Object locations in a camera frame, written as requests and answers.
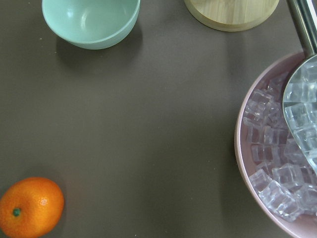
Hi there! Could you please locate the mint green bowl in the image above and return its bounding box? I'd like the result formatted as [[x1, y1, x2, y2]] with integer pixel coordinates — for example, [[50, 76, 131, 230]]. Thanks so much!
[[42, 0, 141, 50]]

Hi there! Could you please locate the wooden cup tree stand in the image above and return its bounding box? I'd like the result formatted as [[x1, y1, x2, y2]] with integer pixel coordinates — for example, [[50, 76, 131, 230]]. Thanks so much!
[[184, 0, 279, 32]]

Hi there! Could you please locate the clear ice cubes pile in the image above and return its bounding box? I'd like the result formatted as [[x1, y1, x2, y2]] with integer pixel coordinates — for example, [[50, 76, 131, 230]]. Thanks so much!
[[242, 70, 317, 222]]

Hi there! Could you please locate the metal ice scoop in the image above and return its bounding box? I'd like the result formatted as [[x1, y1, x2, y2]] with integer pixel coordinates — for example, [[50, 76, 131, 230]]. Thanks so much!
[[282, 0, 317, 171]]

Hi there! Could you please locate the orange fruit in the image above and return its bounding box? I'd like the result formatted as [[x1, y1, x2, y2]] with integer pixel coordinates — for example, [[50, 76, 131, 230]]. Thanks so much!
[[0, 177, 64, 238]]

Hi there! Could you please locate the pink bowl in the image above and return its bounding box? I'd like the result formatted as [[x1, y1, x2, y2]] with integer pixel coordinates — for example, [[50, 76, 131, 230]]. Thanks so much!
[[234, 51, 317, 238]]

